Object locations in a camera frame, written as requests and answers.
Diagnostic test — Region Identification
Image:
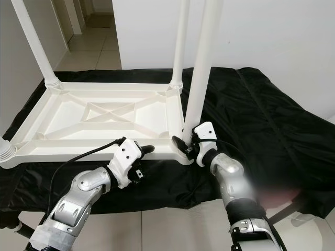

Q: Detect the black fabric table cover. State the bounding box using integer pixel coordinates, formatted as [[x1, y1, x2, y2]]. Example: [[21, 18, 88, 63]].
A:
[[0, 66, 335, 220]]

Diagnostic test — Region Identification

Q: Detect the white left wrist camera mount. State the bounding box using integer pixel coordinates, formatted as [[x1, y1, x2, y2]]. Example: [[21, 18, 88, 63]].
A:
[[109, 138, 143, 189]]

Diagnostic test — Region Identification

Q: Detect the pink cushion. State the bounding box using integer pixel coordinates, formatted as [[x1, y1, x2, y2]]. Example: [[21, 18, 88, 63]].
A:
[[259, 189, 302, 207]]

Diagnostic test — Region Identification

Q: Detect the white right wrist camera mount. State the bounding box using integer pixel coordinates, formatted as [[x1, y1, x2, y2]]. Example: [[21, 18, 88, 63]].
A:
[[194, 121, 218, 167]]

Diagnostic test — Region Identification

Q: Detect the white door frame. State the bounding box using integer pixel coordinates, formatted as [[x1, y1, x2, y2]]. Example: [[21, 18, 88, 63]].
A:
[[58, 0, 87, 35]]

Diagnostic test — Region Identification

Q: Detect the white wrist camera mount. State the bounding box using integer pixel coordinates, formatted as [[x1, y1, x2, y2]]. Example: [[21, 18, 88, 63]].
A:
[[194, 121, 218, 167], [109, 138, 143, 189]]

